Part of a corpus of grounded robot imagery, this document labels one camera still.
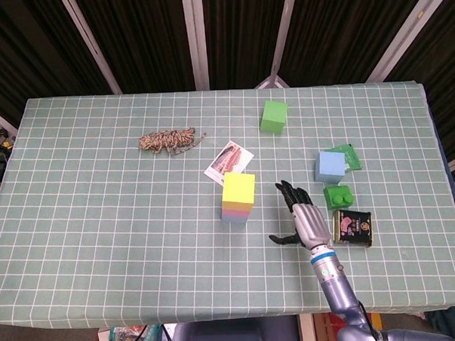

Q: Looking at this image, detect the white photo card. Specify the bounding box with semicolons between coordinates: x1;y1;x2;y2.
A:
202;140;255;186

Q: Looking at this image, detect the teal snack bag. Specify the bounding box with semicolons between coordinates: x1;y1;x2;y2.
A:
107;324;163;341

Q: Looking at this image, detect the yellow foam cube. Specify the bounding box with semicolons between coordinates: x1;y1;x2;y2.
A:
220;170;257;212

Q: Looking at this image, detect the green foam cube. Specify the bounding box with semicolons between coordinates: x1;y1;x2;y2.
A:
259;99;290;136

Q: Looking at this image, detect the white frame post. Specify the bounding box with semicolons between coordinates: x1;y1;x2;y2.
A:
250;0;304;90
181;0;212;92
59;0;123;97
363;0;447;83

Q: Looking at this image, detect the green foil sachet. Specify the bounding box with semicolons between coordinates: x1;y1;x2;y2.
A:
326;143;364;174

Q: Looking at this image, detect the light blue foam cube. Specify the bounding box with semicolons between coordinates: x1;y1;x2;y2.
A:
313;149;347;186

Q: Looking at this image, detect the white table leg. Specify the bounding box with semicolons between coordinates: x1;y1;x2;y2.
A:
297;313;315;341

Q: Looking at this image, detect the green checked tablecloth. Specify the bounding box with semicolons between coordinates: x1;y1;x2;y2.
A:
0;79;455;334

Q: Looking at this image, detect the dark brown curtain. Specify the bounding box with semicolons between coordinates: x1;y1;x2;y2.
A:
0;0;455;181

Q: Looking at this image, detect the pink foam cube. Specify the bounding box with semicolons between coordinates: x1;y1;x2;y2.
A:
221;209;251;220

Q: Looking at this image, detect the small green toy block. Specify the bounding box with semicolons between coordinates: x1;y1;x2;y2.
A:
323;185;356;211

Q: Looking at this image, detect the blue-grey robot torso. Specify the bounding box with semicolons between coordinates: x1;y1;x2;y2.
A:
172;315;300;341

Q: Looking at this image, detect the brown cardboard box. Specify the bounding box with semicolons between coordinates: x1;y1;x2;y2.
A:
312;312;336;341

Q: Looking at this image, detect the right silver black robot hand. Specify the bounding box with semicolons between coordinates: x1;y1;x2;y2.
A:
266;178;333;253

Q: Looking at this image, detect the black luncheon meat tin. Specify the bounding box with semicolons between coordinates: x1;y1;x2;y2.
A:
331;207;374;249

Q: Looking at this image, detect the brown braided rope bundle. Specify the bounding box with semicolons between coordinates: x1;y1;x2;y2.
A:
137;126;208;157

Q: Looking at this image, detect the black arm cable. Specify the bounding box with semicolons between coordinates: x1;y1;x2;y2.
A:
357;299;376;334

